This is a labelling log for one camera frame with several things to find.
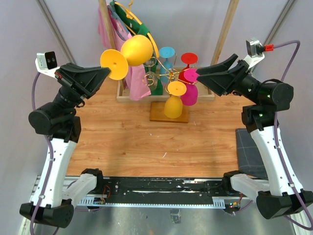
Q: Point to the wooden rack base board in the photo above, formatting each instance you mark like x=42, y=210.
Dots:
x=157, y=114

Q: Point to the yellow clothes hanger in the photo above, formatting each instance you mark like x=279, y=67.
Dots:
x=132, y=16

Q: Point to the clear wine glass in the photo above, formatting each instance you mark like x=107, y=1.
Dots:
x=151, y=78

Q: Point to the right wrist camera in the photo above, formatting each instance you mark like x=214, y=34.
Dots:
x=255, y=52

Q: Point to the dark grey folded cloth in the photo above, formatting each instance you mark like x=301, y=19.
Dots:
x=249, y=158

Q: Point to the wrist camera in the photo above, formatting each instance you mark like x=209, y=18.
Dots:
x=255, y=52
x=46, y=63

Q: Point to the green shirt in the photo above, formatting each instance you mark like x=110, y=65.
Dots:
x=133, y=28

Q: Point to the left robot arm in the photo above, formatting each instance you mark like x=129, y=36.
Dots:
x=58, y=123

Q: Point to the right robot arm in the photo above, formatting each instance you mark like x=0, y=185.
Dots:
x=284, y=194

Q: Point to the pink shirt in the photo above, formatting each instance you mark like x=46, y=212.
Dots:
x=138, y=89

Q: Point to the yellow plastic cup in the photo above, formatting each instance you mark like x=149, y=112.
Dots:
x=173, y=106
x=134, y=52

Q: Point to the blue plastic goblet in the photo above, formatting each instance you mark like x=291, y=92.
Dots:
x=166, y=53

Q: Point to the magenta plastic goblet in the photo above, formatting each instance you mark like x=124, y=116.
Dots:
x=191, y=95

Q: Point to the wooden clothes rack frame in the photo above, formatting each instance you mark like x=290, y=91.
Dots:
x=206, y=95

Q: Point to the black mounting rail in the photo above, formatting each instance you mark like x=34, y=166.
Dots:
x=161, y=192

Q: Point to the grey clothes hanger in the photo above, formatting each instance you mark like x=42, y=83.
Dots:
x=117, y=23

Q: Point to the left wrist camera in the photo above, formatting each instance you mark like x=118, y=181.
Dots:
x=46, y=63

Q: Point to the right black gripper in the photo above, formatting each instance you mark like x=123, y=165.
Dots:
x=223, y=82

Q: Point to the red plastic cup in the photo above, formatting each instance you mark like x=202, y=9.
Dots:
x=188, y=58

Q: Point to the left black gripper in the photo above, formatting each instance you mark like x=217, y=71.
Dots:
x=88, y=79

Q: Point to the gold wire glass rack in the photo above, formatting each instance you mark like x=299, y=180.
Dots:
x=173, y=73

